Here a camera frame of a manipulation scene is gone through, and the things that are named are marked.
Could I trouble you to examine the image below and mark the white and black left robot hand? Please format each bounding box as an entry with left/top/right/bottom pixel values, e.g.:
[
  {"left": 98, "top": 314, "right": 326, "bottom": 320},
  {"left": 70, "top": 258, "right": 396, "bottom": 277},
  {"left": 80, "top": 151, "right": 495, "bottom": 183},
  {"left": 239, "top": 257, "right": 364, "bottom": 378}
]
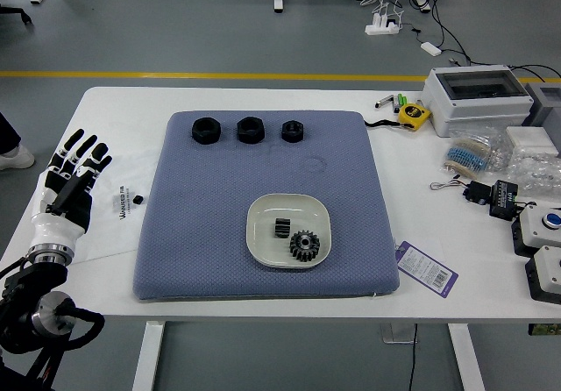
[{"left": 29, "top": 128, "right": 114, "bottom": 249}]

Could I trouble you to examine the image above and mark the white square dish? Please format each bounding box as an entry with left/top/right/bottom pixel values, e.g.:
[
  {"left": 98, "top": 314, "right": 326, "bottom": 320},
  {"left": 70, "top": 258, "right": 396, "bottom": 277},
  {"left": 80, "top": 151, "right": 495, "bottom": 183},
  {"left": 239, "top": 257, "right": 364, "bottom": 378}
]
[{"left": 246, "top": 192, "right": 332, "bottom": 270}]

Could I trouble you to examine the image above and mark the big black gear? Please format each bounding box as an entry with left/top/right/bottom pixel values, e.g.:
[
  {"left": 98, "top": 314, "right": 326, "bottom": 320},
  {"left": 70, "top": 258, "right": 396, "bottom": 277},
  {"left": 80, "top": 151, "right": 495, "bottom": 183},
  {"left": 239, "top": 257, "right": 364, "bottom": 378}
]
[{"left": 288, "top": 228, "right": 323, "bottom": 263}]

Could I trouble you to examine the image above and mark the large black hex nut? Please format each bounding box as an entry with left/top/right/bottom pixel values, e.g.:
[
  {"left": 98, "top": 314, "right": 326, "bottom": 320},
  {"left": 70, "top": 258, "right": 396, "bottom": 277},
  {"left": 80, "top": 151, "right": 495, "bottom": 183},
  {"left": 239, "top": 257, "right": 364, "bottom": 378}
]
[
  {"left": 237, "top": 116, "right": 266, "bottom": 144},
  {"left": 191, "top": 117, "right": 223, "bottom": 146}
]

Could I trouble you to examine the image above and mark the small black hex nut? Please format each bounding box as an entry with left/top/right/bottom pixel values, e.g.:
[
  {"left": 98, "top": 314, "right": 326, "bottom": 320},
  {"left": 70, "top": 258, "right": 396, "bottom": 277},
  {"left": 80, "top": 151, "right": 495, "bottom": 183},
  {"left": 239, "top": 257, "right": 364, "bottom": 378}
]
[{"left": 281, "top": 119, "right": 306, "bottom": 143}]

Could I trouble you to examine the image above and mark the button box with blue button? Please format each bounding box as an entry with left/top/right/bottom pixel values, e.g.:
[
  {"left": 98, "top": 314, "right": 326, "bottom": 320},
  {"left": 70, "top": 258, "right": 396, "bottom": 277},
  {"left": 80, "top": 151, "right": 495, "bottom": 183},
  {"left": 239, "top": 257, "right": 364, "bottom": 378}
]
[{"left": 511, "top": 203, "right": 561, "bottom": 259}]

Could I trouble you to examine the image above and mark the white and black button box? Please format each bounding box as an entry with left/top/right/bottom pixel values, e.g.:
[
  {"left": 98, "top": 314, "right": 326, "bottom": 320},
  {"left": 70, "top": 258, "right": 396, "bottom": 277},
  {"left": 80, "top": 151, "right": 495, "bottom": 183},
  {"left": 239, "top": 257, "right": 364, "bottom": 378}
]
[{"left": 524, "top": 245, "right": 561, "bottom": 305}]

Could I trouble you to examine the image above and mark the small grey box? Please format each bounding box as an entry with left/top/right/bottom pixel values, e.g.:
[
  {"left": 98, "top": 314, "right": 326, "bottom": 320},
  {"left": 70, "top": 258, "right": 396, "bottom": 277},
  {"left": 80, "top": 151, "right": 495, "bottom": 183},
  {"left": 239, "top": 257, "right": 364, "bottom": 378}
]
[{"left": 523, "top": 82, "right": 561, "bottom": 128}]

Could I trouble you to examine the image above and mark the clear printed plastic bag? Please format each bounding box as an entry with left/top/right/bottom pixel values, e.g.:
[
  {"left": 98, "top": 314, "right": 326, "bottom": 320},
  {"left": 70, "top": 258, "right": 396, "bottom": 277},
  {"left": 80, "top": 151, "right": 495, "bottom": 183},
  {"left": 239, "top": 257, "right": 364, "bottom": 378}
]
[{"left": 65, "top": 152, "right": 153, "bottom": 261}]

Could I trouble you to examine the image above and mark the white shoe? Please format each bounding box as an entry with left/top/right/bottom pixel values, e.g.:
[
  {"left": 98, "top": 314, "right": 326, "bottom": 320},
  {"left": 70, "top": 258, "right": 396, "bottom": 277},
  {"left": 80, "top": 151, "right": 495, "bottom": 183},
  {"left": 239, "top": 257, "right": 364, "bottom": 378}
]
[{"left": 0, "top": 144, "right": 36, "bottom": 172}]

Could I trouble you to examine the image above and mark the person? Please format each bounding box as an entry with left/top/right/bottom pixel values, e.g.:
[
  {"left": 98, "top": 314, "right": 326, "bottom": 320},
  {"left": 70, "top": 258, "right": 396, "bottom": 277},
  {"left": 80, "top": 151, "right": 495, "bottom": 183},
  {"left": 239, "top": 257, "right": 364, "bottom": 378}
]
[{"left": 0, "top": 112, "right": 23, "bottom": 158}]

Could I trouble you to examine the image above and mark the white table leg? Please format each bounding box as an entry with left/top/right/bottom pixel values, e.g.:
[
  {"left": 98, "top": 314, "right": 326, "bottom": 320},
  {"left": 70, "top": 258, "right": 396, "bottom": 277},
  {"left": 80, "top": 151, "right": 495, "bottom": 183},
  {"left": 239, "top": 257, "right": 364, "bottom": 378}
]
[
  {"left": 446, "top": 323, "right": 486, "bottom": 391},
  {"left": 131, "top": 320, "right": 167, "bottom": 391}
]

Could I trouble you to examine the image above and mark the black office chair base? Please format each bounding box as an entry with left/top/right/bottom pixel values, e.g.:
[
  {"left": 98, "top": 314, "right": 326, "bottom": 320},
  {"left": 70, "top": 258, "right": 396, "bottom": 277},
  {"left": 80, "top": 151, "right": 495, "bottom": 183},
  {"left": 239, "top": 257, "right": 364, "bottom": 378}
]
[{"left": 0, "top": 4, "right": 34, "bottom": 26}]

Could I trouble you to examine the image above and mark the blue-grey cushion mat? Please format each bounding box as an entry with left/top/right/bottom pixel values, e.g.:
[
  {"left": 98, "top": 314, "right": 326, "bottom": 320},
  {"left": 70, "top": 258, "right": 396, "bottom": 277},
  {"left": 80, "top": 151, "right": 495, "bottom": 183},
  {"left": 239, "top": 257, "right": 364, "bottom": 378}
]
[{"left": 132, "top": 110, "right": 401, "bottom": 303}]

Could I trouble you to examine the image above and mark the white power strip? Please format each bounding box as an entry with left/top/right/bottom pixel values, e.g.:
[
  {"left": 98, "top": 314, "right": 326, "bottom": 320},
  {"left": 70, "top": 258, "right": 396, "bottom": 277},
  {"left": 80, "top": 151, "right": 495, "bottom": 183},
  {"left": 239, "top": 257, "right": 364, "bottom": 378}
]
[{"left": 366, "top": 12, "right": 402, "bottom": 36}]

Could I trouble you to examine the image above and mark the purple and white label tag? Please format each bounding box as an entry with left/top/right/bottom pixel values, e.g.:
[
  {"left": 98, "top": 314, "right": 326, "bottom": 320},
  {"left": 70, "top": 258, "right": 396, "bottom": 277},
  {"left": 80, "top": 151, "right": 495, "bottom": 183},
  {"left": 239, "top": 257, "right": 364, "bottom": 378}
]
[{"left": 393, "top": 240, "right": 459, "bottom": 298}]

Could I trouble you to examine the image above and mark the bag of blue resistors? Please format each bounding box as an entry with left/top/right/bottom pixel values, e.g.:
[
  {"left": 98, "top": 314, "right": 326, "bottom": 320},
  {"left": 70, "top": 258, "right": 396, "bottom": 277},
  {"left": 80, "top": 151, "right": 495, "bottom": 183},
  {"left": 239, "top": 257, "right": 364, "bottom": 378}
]
[{"left": 441, "top": 128, "right": 503, "bottom": 178}]

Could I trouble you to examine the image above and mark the black relay module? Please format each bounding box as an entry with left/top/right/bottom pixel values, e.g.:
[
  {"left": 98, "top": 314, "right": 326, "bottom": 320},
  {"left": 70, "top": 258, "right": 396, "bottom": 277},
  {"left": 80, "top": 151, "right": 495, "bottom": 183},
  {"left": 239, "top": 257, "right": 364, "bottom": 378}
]
[{"left": 488, "top": 179, "right": 521, "bottom": 222}]

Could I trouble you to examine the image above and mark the clear bag of small parts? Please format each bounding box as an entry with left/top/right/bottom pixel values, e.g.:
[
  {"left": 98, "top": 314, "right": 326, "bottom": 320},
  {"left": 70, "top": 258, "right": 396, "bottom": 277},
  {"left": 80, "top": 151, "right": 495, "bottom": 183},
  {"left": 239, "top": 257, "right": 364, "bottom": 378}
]
[{"left": 490, "top": 145, "right": 561, "bottom": 202}]

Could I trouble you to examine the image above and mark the white foam block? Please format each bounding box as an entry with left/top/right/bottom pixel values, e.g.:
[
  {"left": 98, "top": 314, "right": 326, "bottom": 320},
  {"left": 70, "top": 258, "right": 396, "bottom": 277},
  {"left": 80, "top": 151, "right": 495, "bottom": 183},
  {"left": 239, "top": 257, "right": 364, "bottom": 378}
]
[{"left": 506, "top": 125, "right": 561, "bottom": 156}]

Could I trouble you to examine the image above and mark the metal bracket under table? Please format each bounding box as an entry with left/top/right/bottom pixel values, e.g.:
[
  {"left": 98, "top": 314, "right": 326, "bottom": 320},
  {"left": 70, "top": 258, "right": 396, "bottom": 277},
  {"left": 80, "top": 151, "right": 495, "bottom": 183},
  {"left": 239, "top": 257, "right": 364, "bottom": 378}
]
[{"left": 380, "top": 323, "right": 418, "bottom": 345}]

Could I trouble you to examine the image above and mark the yellow tape measure with strap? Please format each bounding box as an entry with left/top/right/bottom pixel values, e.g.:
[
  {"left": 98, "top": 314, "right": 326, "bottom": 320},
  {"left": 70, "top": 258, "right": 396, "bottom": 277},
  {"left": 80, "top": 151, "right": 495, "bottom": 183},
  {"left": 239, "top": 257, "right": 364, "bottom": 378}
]
[{"left": 363, "top": 103, "right": 433, "bottom": 133}]

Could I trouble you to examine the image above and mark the black cable under table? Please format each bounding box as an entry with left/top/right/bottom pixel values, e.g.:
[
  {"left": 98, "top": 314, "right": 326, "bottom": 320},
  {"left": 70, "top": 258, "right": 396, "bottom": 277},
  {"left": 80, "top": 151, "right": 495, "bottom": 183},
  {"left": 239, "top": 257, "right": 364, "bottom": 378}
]
[{"left": 406, "top": 323, "right": 418, "bottom": 391}]

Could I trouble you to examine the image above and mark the black module with wires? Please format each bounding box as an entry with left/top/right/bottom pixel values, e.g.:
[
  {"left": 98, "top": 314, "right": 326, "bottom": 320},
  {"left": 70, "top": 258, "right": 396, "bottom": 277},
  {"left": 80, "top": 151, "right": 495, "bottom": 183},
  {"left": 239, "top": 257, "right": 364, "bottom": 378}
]
[{"left": 430, "top": 179, "right": 491, "bottom": 206}]

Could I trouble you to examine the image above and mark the black floor cable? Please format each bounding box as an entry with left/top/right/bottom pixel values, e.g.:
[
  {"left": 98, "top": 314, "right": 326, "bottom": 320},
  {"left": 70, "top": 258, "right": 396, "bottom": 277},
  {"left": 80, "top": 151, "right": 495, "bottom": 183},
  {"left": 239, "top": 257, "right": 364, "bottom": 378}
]
[{"left": 409, "top": 0, "right": 561, "bottom": 86}]

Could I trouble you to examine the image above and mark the grey enclosure box, clear lid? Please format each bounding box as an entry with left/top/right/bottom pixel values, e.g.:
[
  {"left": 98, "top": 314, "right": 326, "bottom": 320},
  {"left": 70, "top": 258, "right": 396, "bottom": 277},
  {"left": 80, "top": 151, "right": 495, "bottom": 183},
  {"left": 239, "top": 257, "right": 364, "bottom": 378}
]
[{"left": 423, "top": 65, "right": 536, "bottom": 139}]

